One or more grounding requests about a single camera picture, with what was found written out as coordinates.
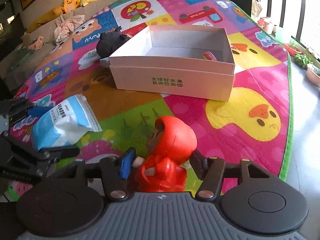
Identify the blue white snack bag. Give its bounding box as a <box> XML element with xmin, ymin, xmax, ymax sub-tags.
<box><xmin>31</xmin><ymin>94</ymin><xmax>102</xmax><ymax>151</ymax></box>

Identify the red hooded doll figure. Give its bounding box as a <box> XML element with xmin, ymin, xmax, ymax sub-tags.
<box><xmin>132</xmin><ymin>116</ymin><xmax>197</xmax><ymax>192</ymax></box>

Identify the black plush toy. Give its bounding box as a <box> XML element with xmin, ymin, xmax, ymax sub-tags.
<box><xmin>96</xmin><ymin>27</ymin><xmax>131</xmax><ymax>59</ymax></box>

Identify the pink cardboard box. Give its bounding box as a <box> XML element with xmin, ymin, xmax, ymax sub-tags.
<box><xmin>100</xmin><ymin>25</ymin><xmax>235</xmax><ymax>101</ymax></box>

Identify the colourful cartoon play mat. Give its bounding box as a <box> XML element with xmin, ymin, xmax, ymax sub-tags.
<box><xmin>10</xmin><ymin>0</ymin><xmax>295</xmax><ymax>201</ymax></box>

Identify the beige sofa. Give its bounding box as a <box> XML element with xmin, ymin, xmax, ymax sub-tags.
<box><xmin>1</xmin><ymin>0</ymin><xmax>105</xmax><ymax>90</ymax></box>

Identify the small pink plush toy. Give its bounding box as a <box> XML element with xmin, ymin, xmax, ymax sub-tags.
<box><xmin>28</xmin><ymin>36</ymin><xmax>44</xmax><ymax>50</ymax></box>

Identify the yellow plush toy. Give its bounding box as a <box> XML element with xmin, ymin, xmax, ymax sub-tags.
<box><xmin>26</xmin><ymin>0</ymin><xmax>97</xmax><ymax>33</ymax></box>

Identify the green potted plant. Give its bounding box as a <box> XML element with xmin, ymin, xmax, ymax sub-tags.
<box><xmin>294</xmin><ymin>54</ymin><xmax>312</xmax><ymax>70</ymax></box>

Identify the red flower pot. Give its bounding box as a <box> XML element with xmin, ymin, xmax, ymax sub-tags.
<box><xmin>284</xmin><ymin>42</ymin><xmax>302</xmax><ymax>57</ymax></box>

